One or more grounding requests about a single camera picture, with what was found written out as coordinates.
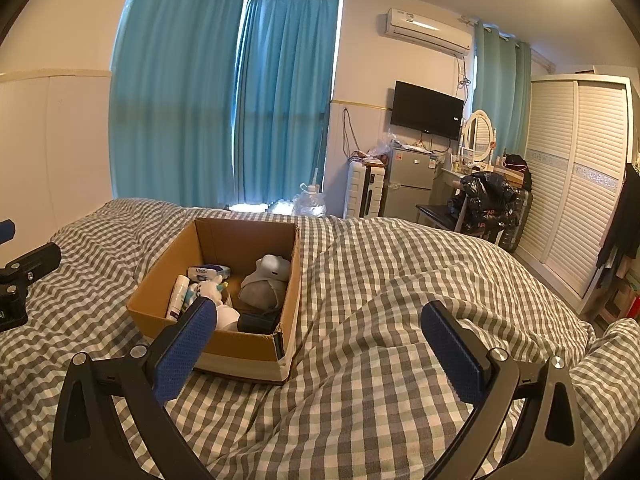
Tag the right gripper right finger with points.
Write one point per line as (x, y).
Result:
(547, 440)

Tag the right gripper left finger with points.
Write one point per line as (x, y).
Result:
(88, 439)

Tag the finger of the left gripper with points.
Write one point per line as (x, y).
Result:
(32, 266)
(7, 231)

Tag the white tube bottle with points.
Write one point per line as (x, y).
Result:
(176, 299)

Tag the blue tissue packet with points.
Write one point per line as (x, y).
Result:
(209, 272)

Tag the white plush toy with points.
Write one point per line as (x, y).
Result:
(217, 292)

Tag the black wallet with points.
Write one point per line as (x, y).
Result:
(264, 323)

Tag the white tumbler bottle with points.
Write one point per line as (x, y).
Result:
(227, 318)

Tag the grey checkered duvet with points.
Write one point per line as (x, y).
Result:
(366, 398)

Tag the brown cardboard box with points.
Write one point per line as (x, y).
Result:
(236, 244)

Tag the hanging black clothing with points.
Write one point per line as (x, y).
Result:
(621, 242)

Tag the left teal curtain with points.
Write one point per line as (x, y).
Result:
(169, 124)

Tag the teal curtain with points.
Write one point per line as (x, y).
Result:
(169, 124)
(283, 94)
(502, 85)

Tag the black clothes pile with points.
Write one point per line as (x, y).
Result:
(493, 208)

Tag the black chair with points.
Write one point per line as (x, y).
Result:
(449, 217)

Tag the clear water jug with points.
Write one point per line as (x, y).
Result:
(310, 201)

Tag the grey mini fridge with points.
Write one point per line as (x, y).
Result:
(408, 183)

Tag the middle teal curtain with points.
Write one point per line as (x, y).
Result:
(283, 94)

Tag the white louvered wardrobe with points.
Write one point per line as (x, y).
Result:
(582, 133)

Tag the white oval vanity mirror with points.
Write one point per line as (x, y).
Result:
(478, 138)

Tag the white suitcase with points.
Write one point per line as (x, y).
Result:
(364, 190)

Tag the right teal curtain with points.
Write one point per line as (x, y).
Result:
(502, 85)

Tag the white air conditioner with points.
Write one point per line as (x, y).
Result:
(421, 30)

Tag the black wall television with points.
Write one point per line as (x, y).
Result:
(426, 110)

